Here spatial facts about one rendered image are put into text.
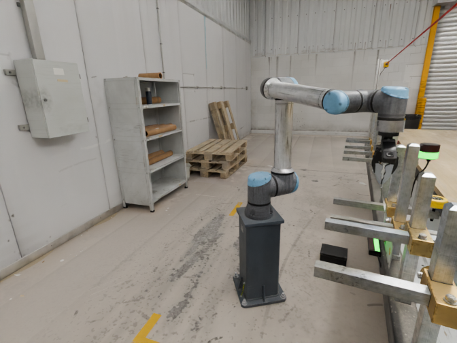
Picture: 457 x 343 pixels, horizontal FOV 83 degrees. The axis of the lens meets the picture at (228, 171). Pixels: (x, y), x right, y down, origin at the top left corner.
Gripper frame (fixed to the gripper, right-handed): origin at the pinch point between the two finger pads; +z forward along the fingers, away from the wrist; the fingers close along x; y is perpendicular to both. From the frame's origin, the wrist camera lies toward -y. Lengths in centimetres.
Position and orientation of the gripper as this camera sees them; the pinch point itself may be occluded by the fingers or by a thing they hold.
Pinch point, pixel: (381, 182)
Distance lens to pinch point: 122.4
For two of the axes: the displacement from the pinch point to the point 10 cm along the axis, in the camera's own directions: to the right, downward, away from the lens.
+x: -9.0, -1.0, 4.1
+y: 4.3, -2.7, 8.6
